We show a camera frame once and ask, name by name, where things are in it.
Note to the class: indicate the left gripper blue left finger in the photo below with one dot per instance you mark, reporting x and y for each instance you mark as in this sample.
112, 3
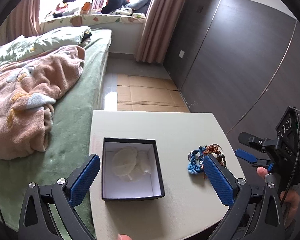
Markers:
81, 179

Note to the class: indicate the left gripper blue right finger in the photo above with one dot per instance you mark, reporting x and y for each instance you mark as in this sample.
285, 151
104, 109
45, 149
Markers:
223, 182

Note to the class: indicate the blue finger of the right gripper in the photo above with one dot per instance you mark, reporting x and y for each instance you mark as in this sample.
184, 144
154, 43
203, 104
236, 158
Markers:
250, 158
250, 140

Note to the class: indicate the black square jewelry box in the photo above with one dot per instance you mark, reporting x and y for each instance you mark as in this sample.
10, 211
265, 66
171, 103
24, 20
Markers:
147, 188

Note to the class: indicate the right human hand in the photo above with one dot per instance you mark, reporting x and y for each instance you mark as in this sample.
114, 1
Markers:
293, 199

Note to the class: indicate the left human hand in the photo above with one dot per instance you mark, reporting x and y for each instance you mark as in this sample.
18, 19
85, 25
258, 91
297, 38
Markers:
123, 237

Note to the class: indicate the white padding in box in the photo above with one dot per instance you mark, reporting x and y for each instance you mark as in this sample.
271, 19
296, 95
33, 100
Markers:
130, 165

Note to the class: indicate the green bed sheet mattress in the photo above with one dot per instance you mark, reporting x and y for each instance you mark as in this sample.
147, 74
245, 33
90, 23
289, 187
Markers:
69, 139

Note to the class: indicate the dark grey wardrobe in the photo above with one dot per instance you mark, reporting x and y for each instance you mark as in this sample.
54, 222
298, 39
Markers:
239, 60

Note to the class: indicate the flattened cardboard on floor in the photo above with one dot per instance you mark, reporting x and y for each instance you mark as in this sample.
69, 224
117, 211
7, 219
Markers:
148, 94

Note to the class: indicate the pink fleece blanket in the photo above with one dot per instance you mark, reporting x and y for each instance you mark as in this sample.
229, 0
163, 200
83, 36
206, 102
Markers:
28, 91

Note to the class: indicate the pink curtain right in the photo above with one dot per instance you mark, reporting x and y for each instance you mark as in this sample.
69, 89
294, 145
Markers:
158, 28

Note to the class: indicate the pink curtain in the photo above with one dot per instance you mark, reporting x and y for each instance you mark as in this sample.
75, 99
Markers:
24, 20
158, 28

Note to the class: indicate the light green floral quilt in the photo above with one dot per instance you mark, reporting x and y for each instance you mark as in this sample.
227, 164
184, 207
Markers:
26, 47

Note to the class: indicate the window sill floral cushion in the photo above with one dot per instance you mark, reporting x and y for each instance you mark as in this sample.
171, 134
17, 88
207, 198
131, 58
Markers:
90, 20

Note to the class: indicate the grey pillow on sill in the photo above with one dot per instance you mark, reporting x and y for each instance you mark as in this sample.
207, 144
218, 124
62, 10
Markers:
139, 6

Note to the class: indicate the pink curtain left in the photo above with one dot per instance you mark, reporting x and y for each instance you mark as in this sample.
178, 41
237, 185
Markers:
24, 20

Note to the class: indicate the black bag on sill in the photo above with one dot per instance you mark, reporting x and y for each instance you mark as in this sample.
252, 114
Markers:
113, 5

